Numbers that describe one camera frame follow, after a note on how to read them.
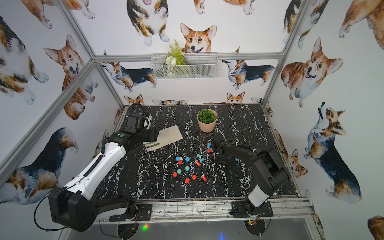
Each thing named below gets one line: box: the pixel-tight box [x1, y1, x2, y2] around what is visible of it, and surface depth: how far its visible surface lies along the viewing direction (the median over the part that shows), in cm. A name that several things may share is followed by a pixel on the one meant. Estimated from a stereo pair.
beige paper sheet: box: [143, 125, 184, 151], surface depth 104 cm
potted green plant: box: [197, 108, 218, 133], surface depth 102 cm
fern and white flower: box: [164, 39, 187, 66], surface depth 84 cm
